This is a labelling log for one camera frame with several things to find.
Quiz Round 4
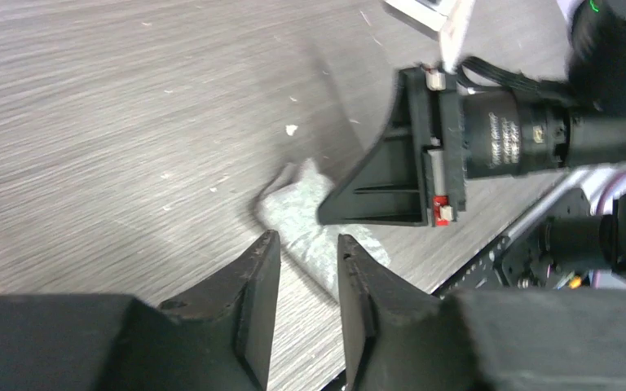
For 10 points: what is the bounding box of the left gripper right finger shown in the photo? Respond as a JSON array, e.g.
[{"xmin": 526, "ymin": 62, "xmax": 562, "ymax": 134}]
[{"xmin": 337, "ymin": 235, "xmax": 626, "ymax": 390}]

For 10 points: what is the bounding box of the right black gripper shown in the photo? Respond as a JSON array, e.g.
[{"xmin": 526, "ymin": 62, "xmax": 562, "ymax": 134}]
[{"xmin": 317, "ymin": 67, "xmax": 626, "ymax": 226}]

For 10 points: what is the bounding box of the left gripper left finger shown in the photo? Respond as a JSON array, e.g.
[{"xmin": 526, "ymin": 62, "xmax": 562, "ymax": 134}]
[{"xmin": 0, "ymin": 231, "xmax": 280, "ymax": 390}]

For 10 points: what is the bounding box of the grey underwear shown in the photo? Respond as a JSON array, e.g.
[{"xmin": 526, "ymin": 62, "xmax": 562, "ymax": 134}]
[{"xmin": 255, "ymin": 159, "xmax": 390, "ymax": 301}]

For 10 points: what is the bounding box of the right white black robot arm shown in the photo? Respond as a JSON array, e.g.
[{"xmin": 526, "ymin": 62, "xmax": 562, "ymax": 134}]
[{"xmin": 317, "ymin": 1, "xmax": 626, "ymax": 226}]

